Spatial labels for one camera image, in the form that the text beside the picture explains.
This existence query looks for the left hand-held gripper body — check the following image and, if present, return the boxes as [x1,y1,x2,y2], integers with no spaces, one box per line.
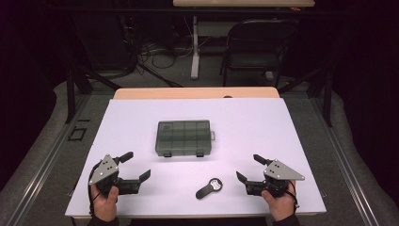
[88,153,141,198]

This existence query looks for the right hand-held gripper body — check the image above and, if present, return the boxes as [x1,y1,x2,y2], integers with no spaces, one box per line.
[244,158,306,199]

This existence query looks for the black bottle opener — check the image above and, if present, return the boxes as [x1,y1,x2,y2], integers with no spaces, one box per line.
[195,177,224,201]

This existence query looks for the grey translucent compartment box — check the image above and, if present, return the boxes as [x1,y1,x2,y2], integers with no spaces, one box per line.
[154,120,216,158]

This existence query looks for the person's right hand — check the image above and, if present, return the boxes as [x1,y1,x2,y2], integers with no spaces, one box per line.
[261,180,297,222]

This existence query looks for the person's left hand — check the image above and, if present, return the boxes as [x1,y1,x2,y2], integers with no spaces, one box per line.
[89,184,120,222]

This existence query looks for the white board sheet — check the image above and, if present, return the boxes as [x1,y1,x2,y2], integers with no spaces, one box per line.
[64,97,327,218]

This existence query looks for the black metal stand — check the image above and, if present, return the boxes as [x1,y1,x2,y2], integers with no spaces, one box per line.
[64,60,122,124]
[277,60,334,128]

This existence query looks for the light wooden table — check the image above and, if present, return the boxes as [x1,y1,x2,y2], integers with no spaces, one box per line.
[71,87,281,220]

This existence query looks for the black folding chair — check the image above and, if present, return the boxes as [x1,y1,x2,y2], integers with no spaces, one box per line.
[219,18,301,89]

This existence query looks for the white-legged background desk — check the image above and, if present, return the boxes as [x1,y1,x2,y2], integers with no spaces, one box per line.
[172,0,316,81]

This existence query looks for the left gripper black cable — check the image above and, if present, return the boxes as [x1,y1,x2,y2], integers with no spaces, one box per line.
[87,164,104,218]

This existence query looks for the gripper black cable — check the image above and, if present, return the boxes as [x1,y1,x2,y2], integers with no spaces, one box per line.
[286,180,301,211]
[87,164,104,218]

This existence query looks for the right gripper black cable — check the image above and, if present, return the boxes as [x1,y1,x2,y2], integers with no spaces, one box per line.
[286,180,301,211]

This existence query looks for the aluminium floor rail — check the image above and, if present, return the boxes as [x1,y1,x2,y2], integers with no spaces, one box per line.
[4,93,92,226]
[310,97,381,226]

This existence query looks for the tangle of floor cables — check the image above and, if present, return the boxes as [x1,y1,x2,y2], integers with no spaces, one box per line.
[123,15,210,89]

